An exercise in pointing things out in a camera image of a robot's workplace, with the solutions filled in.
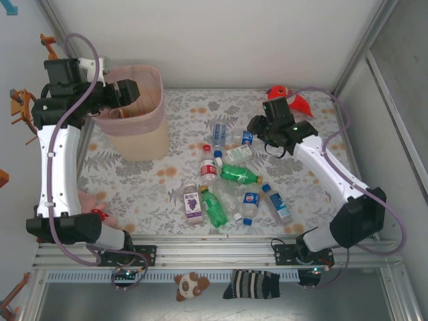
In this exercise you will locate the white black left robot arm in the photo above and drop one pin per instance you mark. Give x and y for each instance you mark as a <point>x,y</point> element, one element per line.
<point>57,167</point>

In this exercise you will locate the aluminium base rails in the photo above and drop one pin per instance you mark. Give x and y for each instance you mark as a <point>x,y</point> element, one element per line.
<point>217,257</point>

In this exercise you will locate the clear bottle blue label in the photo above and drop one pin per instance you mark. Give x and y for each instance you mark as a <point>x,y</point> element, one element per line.
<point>219,132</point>

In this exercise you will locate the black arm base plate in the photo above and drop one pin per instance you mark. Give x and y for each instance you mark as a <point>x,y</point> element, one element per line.
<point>284,254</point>
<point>147,255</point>

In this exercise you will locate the brown white panda plush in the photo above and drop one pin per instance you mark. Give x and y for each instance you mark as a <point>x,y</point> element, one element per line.
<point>187,287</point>

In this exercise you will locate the pink plush toy polka dots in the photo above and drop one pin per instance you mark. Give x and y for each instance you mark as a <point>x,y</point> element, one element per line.
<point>87,200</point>

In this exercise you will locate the red label water bottle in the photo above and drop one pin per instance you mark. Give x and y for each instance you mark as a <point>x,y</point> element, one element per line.
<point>208,168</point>

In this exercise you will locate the orange label bottle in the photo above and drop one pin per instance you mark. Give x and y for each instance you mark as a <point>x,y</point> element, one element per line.
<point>115,113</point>

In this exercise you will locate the aluminium frame post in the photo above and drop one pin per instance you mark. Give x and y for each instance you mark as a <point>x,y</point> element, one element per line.
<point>56,20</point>
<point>371,33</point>

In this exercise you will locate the white green label bottle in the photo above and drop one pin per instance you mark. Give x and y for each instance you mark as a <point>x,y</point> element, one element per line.
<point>239,154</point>

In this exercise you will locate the crushed green soda bottle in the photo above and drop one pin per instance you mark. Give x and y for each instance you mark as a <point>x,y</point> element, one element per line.
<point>235,173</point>

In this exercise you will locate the small circuit board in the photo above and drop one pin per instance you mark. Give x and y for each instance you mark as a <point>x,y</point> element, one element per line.
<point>127,274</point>

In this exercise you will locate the pink mesh waste bin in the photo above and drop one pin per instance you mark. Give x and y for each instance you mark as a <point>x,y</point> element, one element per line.
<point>143,140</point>

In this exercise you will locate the purple grape juice bottle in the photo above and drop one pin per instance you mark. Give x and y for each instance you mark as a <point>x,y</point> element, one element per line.
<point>193,204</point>

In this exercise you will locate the blue wall sticker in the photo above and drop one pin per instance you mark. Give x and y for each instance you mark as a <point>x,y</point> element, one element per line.
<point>10,6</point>

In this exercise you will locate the green bottle yellow cap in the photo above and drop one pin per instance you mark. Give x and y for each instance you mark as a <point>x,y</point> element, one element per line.
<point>214,207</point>

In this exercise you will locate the grey floral tablecloth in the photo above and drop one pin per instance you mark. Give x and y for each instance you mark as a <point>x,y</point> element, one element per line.
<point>240,100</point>

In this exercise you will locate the light blue label bottle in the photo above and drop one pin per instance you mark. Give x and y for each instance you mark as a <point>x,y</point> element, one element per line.
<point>280,204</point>

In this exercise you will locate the black white striped sock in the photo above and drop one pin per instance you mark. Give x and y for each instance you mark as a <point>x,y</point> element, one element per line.
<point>250,284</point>

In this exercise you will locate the crushed clear plastic bottle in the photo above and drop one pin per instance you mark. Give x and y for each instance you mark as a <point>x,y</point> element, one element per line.
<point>229,197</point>

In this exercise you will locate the orange fish plush toy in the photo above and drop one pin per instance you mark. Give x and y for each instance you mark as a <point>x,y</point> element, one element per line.
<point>301,105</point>

